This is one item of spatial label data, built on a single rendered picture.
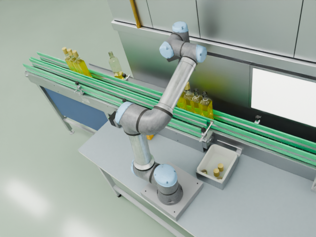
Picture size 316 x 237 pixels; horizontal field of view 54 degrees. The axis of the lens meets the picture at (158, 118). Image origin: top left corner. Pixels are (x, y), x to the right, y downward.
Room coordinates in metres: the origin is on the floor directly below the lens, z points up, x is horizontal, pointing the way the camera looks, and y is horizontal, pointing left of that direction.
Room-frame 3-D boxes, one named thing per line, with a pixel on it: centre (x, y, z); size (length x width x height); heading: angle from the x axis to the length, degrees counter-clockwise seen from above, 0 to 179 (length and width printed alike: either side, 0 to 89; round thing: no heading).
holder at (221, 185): (0.98, -0.28, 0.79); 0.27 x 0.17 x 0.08; 134
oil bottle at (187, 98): (1.32, -0.22, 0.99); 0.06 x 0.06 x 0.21; 44
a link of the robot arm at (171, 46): (1.23, -0.17, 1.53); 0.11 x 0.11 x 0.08; 44
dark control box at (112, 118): (1.58, 0.29, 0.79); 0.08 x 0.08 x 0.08; 44
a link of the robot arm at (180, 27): (1.31, -0.23, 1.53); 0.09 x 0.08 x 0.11; 134
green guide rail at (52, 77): (1.76, 0.38, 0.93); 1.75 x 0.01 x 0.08; 44
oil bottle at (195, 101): (1.28, -0.26, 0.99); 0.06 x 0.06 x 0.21; 43
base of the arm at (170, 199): (0.88, 0.06, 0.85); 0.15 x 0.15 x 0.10
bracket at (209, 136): (1.13, -0.26, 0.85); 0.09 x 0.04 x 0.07; 134
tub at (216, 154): (0.96, -0.26, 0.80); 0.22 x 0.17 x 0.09; 134
